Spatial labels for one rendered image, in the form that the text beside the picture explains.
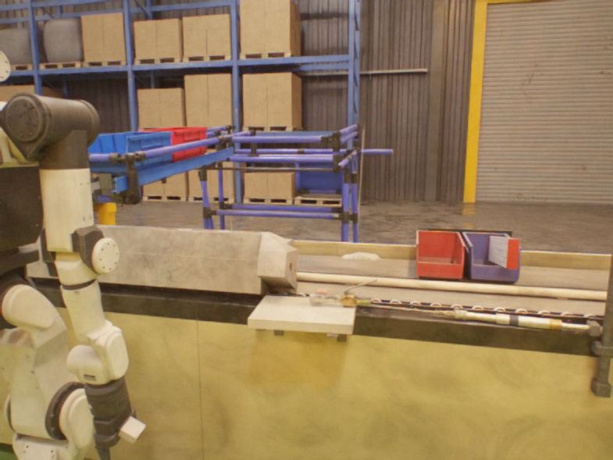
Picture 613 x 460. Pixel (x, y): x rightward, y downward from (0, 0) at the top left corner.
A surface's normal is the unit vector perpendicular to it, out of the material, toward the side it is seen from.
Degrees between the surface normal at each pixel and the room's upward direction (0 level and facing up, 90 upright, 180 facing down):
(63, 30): 89
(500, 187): 90
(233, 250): 80
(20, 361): 100
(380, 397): 90
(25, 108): 90
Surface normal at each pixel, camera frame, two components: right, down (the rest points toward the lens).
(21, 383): -0.23, 0.34
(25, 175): 0.95, 0.23
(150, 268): -0.22, 0.00
